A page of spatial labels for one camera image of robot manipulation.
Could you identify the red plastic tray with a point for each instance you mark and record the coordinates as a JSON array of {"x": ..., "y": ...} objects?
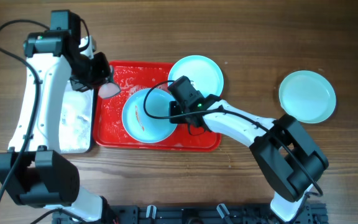
[{"x": 131, "y": 76}]

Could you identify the pink sponge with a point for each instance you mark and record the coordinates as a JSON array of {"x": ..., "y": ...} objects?
[{"x": 108, "y": 90}]

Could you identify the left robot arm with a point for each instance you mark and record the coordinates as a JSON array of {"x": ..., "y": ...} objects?
[{"x": 33, "y": 171}]

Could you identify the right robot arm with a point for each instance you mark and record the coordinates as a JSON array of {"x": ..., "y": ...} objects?
[{"x": 289, "y": 159}]

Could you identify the black water tray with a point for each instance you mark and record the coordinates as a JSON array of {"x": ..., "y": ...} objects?
[{"x": 76, "y": 121}]

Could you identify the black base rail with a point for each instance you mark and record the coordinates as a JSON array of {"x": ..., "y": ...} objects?
[{"x": 248, "y": 214}]

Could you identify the light blue plate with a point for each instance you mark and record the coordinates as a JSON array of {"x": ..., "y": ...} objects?
[
  {"x": 142, "y": 127},
  {"x": 204, "y": 74},
  {"x": 307, "y": 96}
]

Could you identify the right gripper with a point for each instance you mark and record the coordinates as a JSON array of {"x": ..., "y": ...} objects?
[{"x": 175, "y": 115}]

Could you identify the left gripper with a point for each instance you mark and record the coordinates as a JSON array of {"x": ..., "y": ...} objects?
[{"x": 103, "y": 70}]

